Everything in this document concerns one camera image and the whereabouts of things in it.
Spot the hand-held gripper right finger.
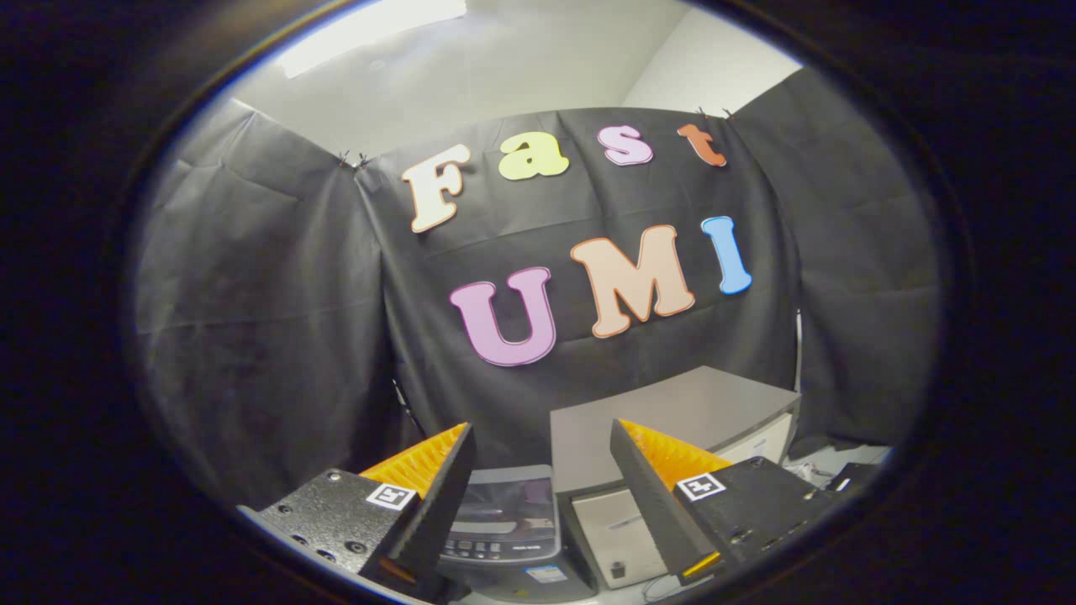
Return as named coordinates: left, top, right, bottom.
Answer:
left=609, top=418, right=841, bottom=587

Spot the beige cabinet with grey top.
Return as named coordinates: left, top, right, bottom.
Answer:
left=551, top=366, right=801, bottom=589

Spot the black backdrop cloth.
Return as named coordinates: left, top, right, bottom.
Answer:
left=130, top=67, right=942, bottom=505

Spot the grey washing machine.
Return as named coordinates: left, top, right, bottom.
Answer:
left=437, top=465, right=599, bottom=604

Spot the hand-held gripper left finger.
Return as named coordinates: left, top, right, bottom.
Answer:
left=240, top=423, right=477, bottom=602

